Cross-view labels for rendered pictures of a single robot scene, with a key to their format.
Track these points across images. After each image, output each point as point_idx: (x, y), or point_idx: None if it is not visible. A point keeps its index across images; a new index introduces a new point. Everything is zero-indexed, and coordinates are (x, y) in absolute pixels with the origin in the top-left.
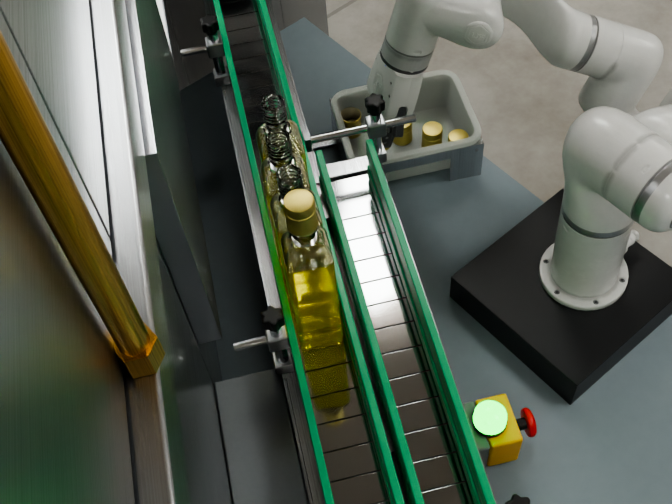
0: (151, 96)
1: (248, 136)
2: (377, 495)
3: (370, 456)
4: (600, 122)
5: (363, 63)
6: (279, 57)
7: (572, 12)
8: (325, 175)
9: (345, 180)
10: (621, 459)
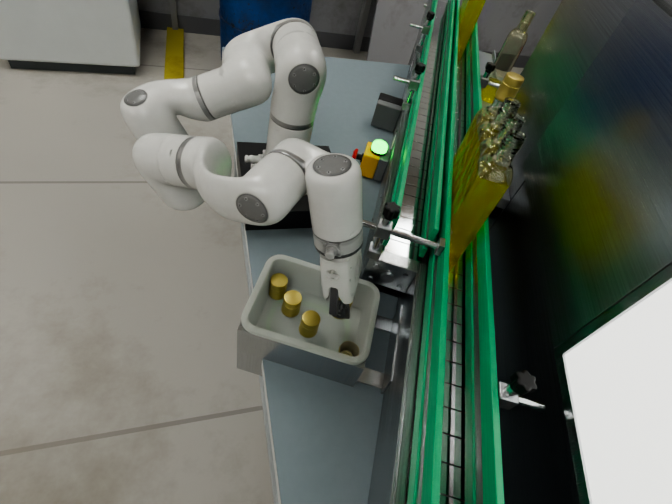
0: (651, 21)
1: (487, 267)
2: None
3: None
4: (311, 46)
5: (276, 459)
6: (441, 328)
7: (204, 141)
8: (438, 211)
9: (401, 254)
10: (320, 143)
